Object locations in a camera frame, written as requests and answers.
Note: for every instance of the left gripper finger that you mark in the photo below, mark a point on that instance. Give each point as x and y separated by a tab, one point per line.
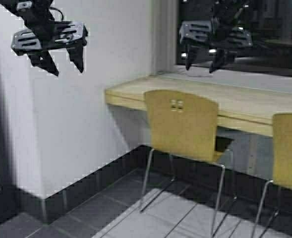
44	61
76	56

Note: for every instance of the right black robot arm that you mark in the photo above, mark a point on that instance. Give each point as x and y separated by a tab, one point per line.
226	15

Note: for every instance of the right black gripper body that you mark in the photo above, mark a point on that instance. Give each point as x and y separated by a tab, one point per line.
200	33

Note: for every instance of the yellow wooden chair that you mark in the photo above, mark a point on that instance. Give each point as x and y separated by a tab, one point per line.
185	125
282	164

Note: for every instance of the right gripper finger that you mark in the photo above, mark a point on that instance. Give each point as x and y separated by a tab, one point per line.
191	55
222	57

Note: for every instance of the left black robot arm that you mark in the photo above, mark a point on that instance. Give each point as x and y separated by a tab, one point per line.
43	34

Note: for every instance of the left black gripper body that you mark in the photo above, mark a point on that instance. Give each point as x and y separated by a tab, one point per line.
66	34

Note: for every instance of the long wooden counter table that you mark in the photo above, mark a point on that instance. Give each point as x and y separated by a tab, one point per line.
245	109

